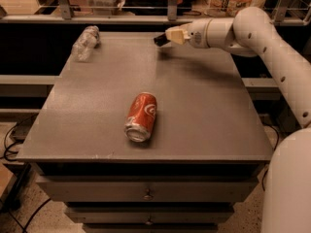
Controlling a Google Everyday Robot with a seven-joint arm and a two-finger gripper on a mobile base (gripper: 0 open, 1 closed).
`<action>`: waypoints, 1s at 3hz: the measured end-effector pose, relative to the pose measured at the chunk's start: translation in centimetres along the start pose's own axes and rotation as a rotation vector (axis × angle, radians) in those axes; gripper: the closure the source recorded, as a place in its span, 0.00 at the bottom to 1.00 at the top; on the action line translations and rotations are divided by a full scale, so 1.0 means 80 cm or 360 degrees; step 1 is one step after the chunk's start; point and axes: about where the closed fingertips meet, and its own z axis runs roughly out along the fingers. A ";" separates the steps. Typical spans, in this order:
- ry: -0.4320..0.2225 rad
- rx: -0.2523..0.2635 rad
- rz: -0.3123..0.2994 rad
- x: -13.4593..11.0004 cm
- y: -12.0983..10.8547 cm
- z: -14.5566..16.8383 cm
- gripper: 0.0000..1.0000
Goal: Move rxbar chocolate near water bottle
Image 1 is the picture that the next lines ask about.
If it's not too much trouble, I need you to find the clear plastic water bottle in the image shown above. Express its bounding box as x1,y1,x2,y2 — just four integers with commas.
71,25,100,62

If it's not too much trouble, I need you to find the grey drawer cabinet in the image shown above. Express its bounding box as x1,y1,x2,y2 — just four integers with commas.
18,32,273,233

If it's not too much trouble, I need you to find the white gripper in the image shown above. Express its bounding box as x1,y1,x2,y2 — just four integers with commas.
165,18,212,49

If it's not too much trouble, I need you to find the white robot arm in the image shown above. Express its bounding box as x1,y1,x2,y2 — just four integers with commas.
165,7,311,233

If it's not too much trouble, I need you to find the red crushed soda can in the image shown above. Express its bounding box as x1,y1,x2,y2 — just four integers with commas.
124,92,157,143

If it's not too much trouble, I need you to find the black bag behind glass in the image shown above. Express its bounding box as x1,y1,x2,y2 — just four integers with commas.
122,0,194,16

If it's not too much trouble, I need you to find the black cable right floor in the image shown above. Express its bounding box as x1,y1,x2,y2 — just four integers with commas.
260,123,281,192

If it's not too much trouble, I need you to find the black cables left floor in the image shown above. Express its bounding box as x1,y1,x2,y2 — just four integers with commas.
2,114,39,163

